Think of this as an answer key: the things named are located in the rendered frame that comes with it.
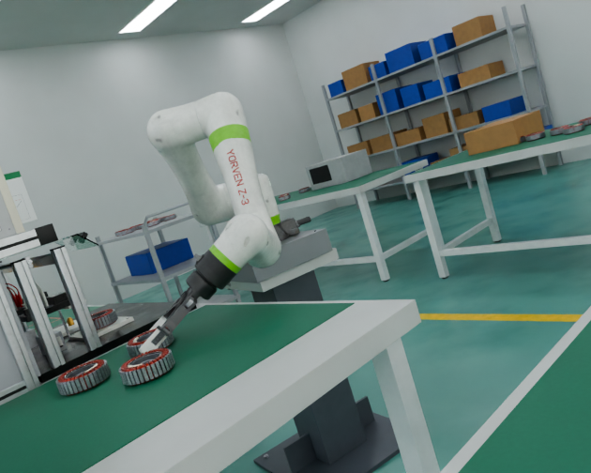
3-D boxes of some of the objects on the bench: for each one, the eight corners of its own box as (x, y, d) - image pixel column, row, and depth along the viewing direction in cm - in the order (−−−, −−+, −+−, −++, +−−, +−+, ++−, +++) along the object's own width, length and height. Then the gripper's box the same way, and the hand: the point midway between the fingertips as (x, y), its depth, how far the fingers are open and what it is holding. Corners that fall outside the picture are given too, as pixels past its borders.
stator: (107, 319, 177) (103, 308, 177) (125, 318, 169) (121, 307, 169) (74, 334, 169) (70, 323, 169) (92, 334, 161) (87, 322, 161)
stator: (175, 335, 143) (171, 321, 143) (174, 347, 132) (168, 333, 132) (132, 350, 142) (128, 336, 142) (127, 363, 131) (121, 349, 131)
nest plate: (113, 319, 180) (112, 315, 180) (134, 320, 169) (132, 316, 168) (68, 340, 170) (68, 336, 170) (87, 342, 159) (85, 338, 159)
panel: (-21, 358, 187) (-55, 273, 183) (41, 374, 138) (-4, 260, 134) (-24, 359, 186) (-59, 275, 182) (37, 377, 137) (-8, 262, 133)
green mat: (205, 305, 169) (205, 304, 169) (355, 303, 123) (354, 302, 123) (-185, 496, 108) (-185, 495, 108) (-178, 633, 62) (-179, 632, 62)
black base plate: (111, 308, 217) (109, 303, 217) (197, 308, 169) (194, 300, 169) (-18, 364, 187) (-21, 358, 186) (43, 383, 139) (39, 374, 138)
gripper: (196, 262, 149) (139, 325, 148) (194, 276, 125) (127, 351, 125) (218, 281, 150) (161, 343, 149) (219, 297, 127) (153, 372, 126)
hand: (151, 341), depth 137 cm, fingers closed on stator, 11 cm apart
